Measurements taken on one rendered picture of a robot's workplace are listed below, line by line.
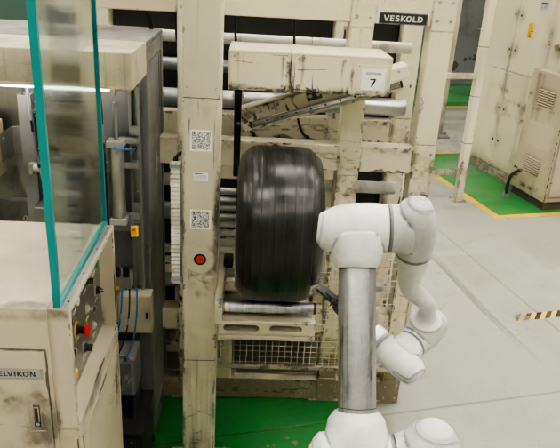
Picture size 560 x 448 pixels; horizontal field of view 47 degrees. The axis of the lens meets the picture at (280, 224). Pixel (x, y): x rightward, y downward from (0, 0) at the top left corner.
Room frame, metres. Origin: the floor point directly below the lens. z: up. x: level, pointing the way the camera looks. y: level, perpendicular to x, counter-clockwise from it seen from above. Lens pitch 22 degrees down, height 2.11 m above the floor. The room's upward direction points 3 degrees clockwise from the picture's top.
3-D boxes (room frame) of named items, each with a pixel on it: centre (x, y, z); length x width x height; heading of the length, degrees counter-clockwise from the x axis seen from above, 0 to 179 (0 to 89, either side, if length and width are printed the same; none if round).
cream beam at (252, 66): (2.55, -0.07, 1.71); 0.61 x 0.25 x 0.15; 93
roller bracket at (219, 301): (2.24, 0.21, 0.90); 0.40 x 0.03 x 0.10; 3
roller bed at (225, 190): (2.61, 0.28, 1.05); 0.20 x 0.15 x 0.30; 93
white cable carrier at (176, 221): (2.18, 0.37, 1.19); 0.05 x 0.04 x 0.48; 3
